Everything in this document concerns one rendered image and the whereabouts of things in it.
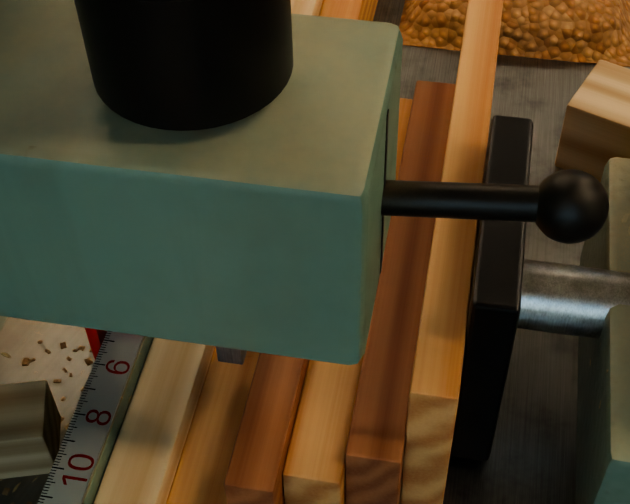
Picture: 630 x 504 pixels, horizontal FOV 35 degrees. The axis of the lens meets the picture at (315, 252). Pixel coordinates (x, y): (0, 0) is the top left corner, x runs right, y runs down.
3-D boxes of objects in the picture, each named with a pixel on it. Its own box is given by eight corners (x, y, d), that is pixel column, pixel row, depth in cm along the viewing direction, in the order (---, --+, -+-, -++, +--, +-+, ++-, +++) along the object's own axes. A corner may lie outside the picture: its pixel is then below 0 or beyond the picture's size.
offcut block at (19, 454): (61, 416, 51) (47, 378, 49) (58, 473, 49) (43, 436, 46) (-3, 423, 51) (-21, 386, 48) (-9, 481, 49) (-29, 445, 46)
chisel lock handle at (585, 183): (601, 263, 27) (616, 211, 25) (360, 233, 28) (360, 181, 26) (601, 210, 28) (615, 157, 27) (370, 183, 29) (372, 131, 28)
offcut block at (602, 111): (553, 166, 48) (566, 104, 45) (585, 119, 50) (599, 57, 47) (622, 193, 47) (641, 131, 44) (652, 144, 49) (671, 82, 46)
